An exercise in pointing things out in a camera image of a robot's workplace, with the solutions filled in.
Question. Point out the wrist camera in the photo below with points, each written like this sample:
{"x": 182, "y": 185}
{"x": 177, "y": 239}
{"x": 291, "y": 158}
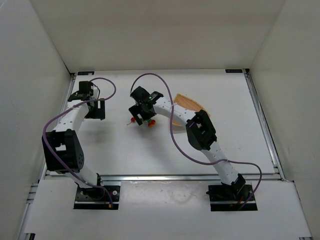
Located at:
{"x": 139, "y": 94}
{"x": 88, "y": 89}

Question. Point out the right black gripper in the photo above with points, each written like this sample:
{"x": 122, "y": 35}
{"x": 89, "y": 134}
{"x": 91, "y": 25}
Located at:
{"x": 139, "y": 115}

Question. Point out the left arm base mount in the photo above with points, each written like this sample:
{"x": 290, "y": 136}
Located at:
{"x": 97, "y": 199}

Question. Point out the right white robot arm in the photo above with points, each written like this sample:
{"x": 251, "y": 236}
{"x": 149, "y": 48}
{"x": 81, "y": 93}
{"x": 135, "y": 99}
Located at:
{"x": 201, "y": 134}

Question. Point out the woven bamboo fruit basket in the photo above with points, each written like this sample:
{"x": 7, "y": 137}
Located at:
{"x": 187, "y": 103}

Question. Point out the single fake red cherry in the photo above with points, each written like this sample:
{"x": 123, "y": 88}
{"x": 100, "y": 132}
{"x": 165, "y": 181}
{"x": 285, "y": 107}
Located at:
{"x": 132, "y": 120}

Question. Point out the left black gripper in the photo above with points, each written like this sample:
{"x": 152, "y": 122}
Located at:
{"x": 95, "y": 113}

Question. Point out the fake cherry sprig with leaves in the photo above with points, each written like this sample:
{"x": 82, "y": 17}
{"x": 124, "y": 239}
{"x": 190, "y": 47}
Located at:
{"x": 150, "y": 123}

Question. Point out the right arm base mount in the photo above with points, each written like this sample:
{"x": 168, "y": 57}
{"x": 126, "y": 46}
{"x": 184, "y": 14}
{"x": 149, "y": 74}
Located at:
{"x": 222, "y": 200}

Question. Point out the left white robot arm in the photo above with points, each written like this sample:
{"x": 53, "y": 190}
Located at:
{"x": 62, "y": 148}

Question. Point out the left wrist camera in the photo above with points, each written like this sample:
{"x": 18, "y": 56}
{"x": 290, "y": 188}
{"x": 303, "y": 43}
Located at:
{"x": 88, "y": 89}

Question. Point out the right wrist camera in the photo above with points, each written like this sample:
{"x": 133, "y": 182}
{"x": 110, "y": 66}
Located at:
{"x": 139, "y": 94}

